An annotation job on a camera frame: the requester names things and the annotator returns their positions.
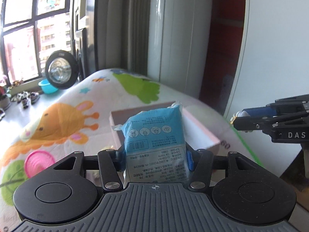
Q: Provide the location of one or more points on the blue white tissue pack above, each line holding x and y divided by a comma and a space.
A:
155, 147

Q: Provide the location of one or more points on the pink plastic basket scoop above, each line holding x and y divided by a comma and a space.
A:
37, 161

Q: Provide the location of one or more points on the colourful play mat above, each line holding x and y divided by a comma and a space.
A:
80, 120

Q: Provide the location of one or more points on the white star toy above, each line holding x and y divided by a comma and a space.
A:
239, 114

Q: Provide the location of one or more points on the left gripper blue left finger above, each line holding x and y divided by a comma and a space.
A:
110, 162

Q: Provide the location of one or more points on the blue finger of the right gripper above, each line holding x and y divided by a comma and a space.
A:
263, 112
258, 123

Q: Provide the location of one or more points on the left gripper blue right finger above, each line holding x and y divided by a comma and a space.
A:
200, 163

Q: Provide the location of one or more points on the pink cardboard box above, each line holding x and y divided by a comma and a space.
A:
195, 132

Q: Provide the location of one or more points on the blue plastic basin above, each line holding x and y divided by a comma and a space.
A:
47, 87

